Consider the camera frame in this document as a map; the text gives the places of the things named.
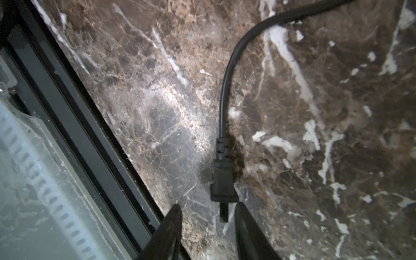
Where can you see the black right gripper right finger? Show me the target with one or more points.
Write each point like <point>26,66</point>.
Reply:
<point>251,242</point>

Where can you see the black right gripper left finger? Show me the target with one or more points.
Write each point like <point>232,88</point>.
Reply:
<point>166,241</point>

